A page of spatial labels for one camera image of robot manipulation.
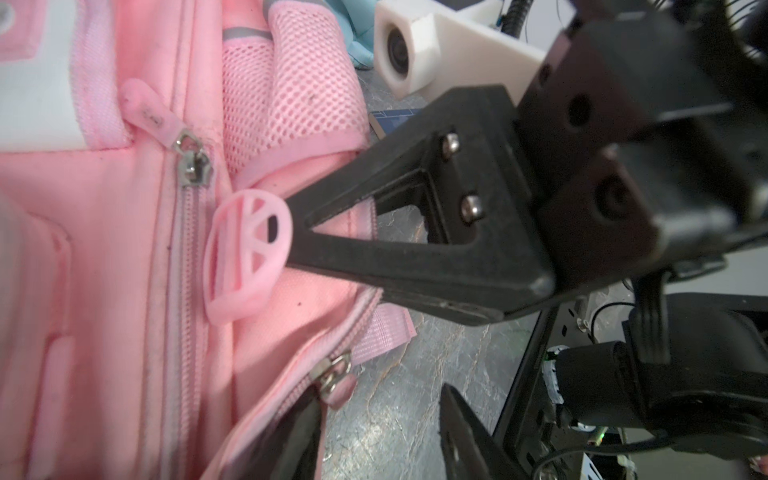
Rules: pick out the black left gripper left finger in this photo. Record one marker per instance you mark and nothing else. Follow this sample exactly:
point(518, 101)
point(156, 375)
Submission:
point(291, 449)

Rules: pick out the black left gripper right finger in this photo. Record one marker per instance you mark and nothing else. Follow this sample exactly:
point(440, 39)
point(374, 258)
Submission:
point(469, 451)

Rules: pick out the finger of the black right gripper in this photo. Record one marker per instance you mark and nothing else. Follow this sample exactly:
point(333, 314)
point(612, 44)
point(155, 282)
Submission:
point(458, 162)

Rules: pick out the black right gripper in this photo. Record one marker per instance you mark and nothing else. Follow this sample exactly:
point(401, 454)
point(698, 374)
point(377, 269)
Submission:
point(647, 130)

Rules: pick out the blue book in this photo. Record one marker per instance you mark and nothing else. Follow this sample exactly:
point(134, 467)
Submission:
point(384, 122)

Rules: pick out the pink student backpack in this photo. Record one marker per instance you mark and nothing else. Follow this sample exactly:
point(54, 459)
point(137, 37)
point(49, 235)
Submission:
point(150, 326)

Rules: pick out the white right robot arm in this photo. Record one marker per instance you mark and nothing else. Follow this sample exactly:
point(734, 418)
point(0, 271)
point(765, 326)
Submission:
point(691, 369)

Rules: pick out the teal pencil pouch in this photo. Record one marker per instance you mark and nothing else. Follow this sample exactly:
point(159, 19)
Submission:
point(356, 19)

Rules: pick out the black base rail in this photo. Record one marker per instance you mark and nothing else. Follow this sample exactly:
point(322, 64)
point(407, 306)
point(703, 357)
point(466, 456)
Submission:
point(530, 425)

